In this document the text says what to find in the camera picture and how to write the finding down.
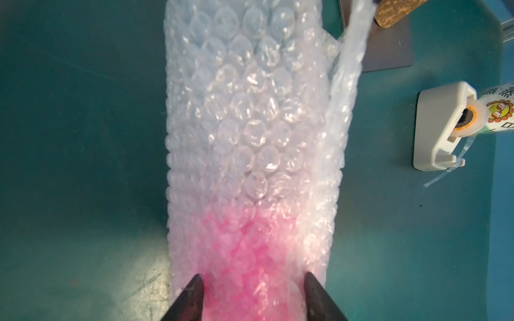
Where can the pink plastic wine glass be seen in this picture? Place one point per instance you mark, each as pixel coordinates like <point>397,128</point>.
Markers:
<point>250,266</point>

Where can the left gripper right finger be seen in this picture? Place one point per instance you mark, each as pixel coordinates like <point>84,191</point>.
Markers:
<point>319,304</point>

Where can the white tape dispenser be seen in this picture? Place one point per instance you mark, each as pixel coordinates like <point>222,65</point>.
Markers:
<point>448,119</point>

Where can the clear bubble wrap sheet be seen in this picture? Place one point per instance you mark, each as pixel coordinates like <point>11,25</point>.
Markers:
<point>259,105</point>

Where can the pink cherry blossom tree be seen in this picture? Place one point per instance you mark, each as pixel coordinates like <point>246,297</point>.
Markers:
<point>391,47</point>

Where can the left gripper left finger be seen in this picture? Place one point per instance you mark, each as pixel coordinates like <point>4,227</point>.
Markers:
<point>188,306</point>

